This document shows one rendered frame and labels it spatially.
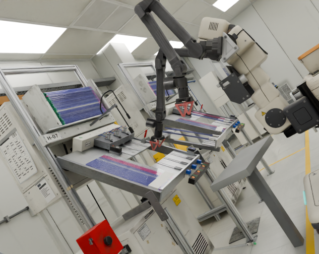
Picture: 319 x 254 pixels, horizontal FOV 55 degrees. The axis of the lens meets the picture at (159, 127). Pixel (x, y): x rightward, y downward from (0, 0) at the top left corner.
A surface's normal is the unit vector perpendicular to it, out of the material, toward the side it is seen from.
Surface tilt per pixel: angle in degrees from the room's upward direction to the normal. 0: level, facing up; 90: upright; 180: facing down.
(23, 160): 93
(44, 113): 90
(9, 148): 88
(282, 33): 90
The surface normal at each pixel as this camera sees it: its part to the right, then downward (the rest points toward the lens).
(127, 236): -0.42, 0.20
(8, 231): 0.73, -0.50
